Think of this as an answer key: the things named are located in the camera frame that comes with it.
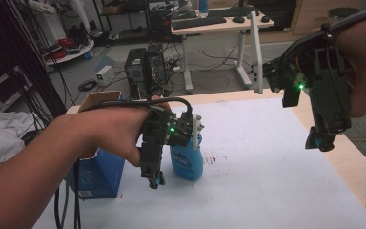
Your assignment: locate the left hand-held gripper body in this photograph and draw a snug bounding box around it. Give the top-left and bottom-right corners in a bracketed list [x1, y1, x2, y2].
[138, 109, 195, 179]

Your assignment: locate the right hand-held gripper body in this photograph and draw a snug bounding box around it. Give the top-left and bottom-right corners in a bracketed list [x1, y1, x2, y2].
[262, 31, 353, 135]

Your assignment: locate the blue bottle with white cap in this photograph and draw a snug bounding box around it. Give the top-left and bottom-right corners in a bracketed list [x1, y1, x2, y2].
[169, 114, 205, 182]

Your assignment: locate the blue cardboard box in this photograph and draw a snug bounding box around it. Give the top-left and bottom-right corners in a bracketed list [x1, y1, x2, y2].
[64, 90, 127, 200]

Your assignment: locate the person's left hand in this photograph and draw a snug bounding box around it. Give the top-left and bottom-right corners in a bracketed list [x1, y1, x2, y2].
[75, 94, 173, 168]

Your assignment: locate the black computer tower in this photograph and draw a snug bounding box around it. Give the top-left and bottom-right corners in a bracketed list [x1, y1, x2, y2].
[144, 43, 170, 98]
[124, 47, 149, 100]

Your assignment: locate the small white box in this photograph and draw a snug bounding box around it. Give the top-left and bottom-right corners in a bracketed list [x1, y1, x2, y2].
[95, 65, 115, 87]

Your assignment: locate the wooden cabinet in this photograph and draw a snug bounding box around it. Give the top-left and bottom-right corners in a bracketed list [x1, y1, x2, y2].
[290, 0, 366, 36]

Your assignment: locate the round black stool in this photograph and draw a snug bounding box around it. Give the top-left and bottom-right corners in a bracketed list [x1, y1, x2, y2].
[327, 7, 360, 21]

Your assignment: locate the white metal stand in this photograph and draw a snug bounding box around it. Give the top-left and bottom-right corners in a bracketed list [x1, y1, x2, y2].
[249, 10, 265, 95]

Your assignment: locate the wooden desk with white legs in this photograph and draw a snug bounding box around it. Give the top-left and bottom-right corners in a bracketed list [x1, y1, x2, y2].
[171, 7, 275, 94]

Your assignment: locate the round white table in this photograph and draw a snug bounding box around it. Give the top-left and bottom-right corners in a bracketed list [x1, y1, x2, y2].
[43, 38, 96, 67]

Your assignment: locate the black keyboard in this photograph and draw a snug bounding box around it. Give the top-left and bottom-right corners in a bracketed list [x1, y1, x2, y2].
[173, 15, 228, 31]
[207, 7, 260, 19]

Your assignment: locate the small blue bottle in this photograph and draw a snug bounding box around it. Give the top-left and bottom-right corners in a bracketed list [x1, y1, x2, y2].
[198, 0, 210, 14]

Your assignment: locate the black case with silver edges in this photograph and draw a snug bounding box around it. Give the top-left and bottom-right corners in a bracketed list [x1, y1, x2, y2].
[0, 65, 34, 113]

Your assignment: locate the white cloth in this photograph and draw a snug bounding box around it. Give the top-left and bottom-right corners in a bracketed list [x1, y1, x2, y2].
[0, 99, 38, 169]

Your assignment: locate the black curtain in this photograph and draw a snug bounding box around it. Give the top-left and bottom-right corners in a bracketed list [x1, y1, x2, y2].
[0, 0, 69, 119]

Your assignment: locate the left hand-held gripper black cable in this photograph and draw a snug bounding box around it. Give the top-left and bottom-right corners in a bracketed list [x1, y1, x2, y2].
[78, 96, 193, 116]

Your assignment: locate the hand-held gripper black cable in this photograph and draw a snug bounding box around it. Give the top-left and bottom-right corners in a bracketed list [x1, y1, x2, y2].
[275, 6, 366, 68]
[78, 96, 193, 116]

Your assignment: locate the right hand-held gripper black cable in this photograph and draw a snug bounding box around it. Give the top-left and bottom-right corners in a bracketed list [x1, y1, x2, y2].
[275, 6, 366, 68]

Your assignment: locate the hanging black cable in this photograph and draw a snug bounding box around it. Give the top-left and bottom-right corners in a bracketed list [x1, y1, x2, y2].
[72, 158, 83, 229]
[53, 185, 71, 229]

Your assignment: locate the coiled black cable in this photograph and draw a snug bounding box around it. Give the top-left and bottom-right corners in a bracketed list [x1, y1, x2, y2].
[77, 78, 99, 93]

